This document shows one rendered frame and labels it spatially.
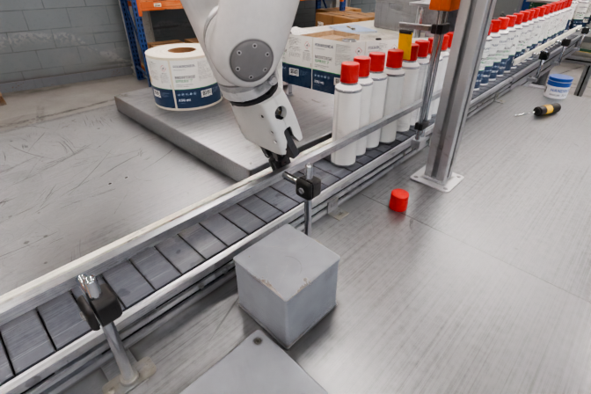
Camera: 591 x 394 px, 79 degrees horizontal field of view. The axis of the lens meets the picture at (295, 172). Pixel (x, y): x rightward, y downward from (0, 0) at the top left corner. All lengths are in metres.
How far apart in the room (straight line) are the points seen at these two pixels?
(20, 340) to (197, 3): 0.42
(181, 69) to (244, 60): 0.66
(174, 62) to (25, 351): 0.74
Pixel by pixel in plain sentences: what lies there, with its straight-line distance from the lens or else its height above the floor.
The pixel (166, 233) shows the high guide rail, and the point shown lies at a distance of 0.47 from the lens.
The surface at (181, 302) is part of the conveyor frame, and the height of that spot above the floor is 0.84.
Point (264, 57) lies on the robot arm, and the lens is 0.39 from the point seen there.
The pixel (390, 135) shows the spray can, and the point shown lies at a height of 0.90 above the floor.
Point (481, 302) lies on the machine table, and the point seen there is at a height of 0.83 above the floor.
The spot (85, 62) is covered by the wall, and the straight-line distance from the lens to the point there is 5.07.
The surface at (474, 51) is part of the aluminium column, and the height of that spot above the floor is 1.11.
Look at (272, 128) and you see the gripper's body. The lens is 0.51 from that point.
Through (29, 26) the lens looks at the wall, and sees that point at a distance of 4.98.
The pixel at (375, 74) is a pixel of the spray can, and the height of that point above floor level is 1.05.
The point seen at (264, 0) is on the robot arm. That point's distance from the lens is 0.38.
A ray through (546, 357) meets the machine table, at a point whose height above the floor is 0.83.
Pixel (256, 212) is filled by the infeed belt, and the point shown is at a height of 0.88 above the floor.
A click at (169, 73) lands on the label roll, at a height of 0.98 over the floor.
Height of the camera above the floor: 1.25
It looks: 31 degrees down
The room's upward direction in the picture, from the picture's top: straight up
